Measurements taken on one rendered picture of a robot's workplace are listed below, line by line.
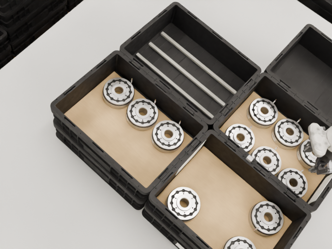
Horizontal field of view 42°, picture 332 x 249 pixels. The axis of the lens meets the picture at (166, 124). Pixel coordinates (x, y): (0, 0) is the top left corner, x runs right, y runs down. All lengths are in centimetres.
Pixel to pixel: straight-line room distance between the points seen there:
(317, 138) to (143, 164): 53
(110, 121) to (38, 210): 36
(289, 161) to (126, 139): 55
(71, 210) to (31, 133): 30
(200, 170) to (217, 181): 7
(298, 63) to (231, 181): 56
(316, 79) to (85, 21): 92
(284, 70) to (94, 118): 73
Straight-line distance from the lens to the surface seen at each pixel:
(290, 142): 150
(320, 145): 117
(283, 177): 144
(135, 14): 181
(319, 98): 167
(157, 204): 123
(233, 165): 139
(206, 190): 137
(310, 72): 171
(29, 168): 150
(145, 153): 137
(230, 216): 137
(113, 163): 126
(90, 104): 143
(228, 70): 158
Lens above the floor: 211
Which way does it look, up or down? 64 degrees down
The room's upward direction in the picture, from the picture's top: 21 degrees clockwise
